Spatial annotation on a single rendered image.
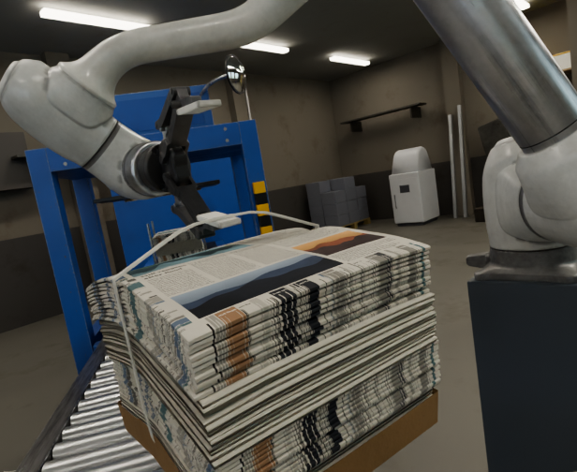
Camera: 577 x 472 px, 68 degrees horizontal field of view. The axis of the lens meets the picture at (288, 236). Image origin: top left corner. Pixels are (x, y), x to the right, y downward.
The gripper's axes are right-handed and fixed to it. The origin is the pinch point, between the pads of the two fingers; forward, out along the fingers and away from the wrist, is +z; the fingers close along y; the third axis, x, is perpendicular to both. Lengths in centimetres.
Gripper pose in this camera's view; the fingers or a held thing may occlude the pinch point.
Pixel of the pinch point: (215, 162)
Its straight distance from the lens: 53.9
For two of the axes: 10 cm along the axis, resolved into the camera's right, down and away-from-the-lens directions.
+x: -8.1, 2.3, -5.5
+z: 5.8, 0.9, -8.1
